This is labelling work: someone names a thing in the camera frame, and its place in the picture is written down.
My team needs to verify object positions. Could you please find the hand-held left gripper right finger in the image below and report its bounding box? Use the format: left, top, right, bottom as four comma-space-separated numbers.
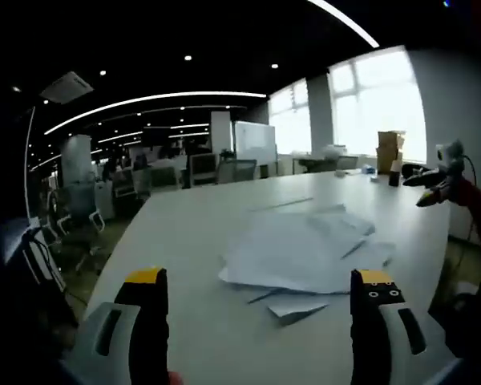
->
350, 268, 464, 385

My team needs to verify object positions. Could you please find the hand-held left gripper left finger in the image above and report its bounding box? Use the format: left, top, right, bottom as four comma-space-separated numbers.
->
59, 265, 171, 385

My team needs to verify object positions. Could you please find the white cloth sheet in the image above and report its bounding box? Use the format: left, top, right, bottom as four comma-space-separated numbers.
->
217, 203, 397, 328

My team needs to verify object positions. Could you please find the dark cylindrical container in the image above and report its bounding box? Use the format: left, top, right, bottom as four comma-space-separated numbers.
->
388, 159, 403, 188

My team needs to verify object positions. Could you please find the large office window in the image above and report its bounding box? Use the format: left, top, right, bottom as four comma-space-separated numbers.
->
327, 45, 426, 162

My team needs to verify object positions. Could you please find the white crumpled bag pile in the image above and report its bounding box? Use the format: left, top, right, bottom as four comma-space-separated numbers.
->
320, 144, 348, 160

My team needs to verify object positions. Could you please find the small white desk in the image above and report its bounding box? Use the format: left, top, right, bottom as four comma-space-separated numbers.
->
292, 153, 360, 175

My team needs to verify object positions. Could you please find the white table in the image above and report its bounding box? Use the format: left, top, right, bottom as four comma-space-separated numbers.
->
79, 168, 466, 385

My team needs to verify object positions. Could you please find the white office chair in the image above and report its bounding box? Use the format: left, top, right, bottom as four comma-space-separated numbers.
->
216, 159, 259, 185
149, 165, 183, 191
49, 181, 107, 274
188, 152, 220, 188

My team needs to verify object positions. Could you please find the small office window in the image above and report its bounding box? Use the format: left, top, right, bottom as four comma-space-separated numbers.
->
267, 78, 313, 156

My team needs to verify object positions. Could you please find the white ceiling light strip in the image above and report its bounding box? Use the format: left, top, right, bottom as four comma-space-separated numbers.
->
305, 0, 381, 47
43, 91, 268, 136

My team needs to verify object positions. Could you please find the white whiteboard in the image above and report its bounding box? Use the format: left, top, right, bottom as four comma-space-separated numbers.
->
234, 121, 277, 164

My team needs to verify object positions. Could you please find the white square pillar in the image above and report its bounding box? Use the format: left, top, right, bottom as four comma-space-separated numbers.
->
61, 133, 94, 186
209, 110, 232, 156

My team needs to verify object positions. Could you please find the white ceiling air vent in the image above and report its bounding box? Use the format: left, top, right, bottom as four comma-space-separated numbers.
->
39, 71, 95, 106

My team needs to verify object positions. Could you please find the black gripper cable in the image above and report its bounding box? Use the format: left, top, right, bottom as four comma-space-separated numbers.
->
463, 154, 479, 189

